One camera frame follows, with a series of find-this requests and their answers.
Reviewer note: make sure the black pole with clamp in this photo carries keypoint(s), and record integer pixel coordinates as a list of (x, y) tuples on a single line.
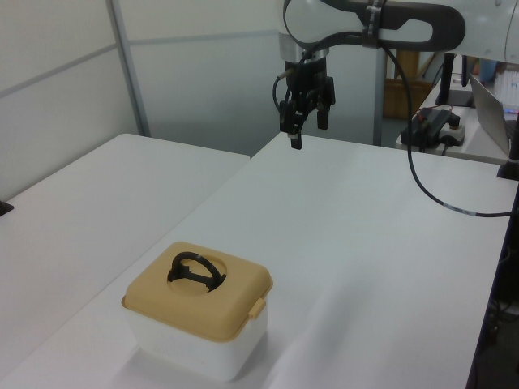
[(509, 170)]

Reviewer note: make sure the grey emergency stop button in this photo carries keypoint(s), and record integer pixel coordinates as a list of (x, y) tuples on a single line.
[(454, 135)]

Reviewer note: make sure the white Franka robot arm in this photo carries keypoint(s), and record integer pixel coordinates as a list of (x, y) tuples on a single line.
[(316, 16)]

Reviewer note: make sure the tan plastic case lid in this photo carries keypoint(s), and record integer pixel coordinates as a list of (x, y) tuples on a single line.
[(227, 308)]

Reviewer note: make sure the black power box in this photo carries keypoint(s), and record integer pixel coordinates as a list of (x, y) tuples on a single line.
[(425, 125)]

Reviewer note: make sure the white background desk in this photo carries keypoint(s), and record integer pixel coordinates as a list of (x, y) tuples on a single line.
[(470, 133)]

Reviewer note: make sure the grey laptop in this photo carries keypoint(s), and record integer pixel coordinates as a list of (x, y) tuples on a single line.
[(488, 113)]

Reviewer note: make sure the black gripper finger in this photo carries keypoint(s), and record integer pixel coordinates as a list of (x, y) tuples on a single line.
[(292, 125), (323, 117)]

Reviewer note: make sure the black monitor stand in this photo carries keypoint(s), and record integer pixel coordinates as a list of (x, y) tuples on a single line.
[(447, 77)]

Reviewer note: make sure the grey partition corner post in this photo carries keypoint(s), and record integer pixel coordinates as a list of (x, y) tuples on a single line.
[(129, 73)]

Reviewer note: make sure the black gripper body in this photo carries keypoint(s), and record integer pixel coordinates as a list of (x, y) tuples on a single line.
[(308, 75)]

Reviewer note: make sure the wooden cabinet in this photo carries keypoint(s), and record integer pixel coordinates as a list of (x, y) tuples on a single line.
[(395, 97)]

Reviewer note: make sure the white plastic tool case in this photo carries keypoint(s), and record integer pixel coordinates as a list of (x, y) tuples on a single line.
[(194, 356)]

